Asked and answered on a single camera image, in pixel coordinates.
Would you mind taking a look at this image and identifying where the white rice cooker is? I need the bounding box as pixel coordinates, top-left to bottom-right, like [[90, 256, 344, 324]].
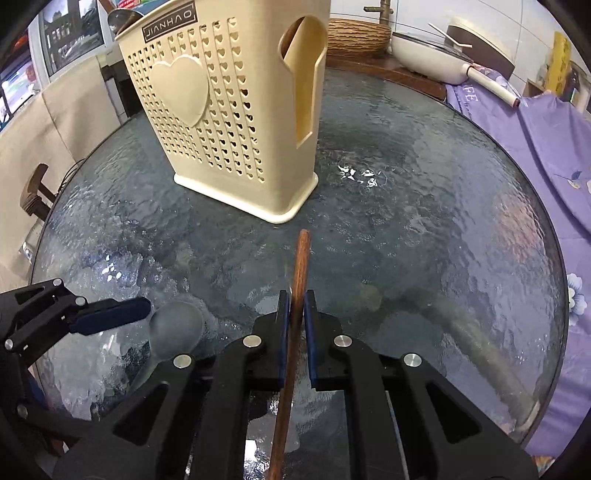
[[445, 16, 516, 81]]

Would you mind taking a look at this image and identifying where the grey table leg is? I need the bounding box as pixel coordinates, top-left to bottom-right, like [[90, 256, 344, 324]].
[[379, 286, 542, 431]]

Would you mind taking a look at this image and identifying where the grey spoon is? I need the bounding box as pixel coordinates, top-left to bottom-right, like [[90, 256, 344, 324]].
[[124, 300, 205, 393]]

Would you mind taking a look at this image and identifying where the bronze faucet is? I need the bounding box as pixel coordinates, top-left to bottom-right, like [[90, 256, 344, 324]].
[[364, 0, 394, 26]]

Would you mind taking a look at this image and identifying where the window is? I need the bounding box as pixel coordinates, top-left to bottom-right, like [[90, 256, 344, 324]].
[[28, 0, 108, 75]]

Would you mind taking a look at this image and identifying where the brown wooden counter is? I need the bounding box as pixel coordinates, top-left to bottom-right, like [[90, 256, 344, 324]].
[[325, 53, 448, 101]]

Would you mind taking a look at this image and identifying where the white pan with glass lid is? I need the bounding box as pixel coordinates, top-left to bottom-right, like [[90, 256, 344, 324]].
[[392, 32, 523, 109]]

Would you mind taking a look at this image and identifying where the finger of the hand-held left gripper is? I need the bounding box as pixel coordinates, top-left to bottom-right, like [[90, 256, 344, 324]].
[[0, 278, 152, 354], [9, 355, 100, 444]]

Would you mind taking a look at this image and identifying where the wooden chair part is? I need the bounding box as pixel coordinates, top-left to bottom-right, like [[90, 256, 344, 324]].
[[21, 164, 57, 221]]

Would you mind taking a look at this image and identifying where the dark appliance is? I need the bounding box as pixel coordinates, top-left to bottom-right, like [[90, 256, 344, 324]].
[[100, 65, 140, 124]]

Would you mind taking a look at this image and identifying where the woven basket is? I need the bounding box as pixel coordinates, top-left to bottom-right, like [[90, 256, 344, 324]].
[[327, 18, 392, 58]]

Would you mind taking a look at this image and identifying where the beige cloth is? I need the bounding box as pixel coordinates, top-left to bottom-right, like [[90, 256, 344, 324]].
[[0, 55, 131, 278]]

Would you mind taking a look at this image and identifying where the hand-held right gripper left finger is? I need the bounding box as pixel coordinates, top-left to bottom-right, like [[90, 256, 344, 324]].
[[53, 290, 291, 480]]

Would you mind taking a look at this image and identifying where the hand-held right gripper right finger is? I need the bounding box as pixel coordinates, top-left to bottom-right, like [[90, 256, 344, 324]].
[[302, 288, 541, 480]]

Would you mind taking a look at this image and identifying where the yellow patterned roll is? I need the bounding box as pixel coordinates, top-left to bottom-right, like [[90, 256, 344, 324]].
[[551, 34, 573, 104]]

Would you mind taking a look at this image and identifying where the beige perforated utensil holder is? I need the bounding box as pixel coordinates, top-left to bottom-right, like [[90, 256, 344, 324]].
[[115, 0, 331, 225]]

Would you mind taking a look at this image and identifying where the purple floral cloth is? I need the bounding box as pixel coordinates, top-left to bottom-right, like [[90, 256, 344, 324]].
[[444, 80, 591, 459]]

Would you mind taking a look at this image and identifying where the brown wooden chopstick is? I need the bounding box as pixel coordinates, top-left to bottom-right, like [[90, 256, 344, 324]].
[[265, 229, 311, 480]]

